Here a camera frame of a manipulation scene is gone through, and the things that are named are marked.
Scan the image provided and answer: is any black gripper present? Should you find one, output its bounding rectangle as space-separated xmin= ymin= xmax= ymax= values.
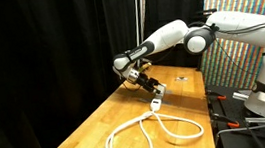
xmin=133 ymin=69 xmax=168 ymax=100

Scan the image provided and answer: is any small black flat object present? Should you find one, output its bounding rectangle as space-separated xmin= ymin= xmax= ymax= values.
xmin=175 ymin=75 xmax=188 ymax=82

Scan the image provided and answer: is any white stand pole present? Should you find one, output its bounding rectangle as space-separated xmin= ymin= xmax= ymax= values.
xmin=129 ymin=0 xmax=144 ymax=48

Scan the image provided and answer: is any black breadboard table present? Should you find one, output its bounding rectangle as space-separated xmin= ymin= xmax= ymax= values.
xmin=203 ymin=78 xmax=265 ymax=148

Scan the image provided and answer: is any black curtain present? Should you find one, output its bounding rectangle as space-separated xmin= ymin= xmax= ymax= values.
xmin=0 ymin=0 xmax=225 ymax=148

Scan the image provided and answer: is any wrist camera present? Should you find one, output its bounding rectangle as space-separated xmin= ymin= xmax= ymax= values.
xmin=136 ymin=59 xmax=154 ymax=73

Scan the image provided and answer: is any white power strip cable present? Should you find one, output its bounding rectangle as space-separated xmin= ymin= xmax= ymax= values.
xmin=101 ymin=104 xmax=206 ymax=148

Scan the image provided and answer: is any black clamp orange handle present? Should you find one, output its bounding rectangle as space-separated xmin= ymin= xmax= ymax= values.
xmin=210 ymin=109 xmax=241 ymax=131
xmin=206 ymin=88 xmax=227 ymax=103

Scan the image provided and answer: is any silver metal bracket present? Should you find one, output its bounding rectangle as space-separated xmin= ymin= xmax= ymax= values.
xmin=231 ymin=90 xmax=252 ymax=103

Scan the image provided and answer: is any grey thin cable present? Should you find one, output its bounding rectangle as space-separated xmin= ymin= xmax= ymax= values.
xmin=214 ymin=123 xmax=265 ymax=139

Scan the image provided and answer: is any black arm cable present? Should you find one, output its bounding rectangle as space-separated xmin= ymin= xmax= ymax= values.
xmin=211 ymin=18 xmax=265 ymax=39

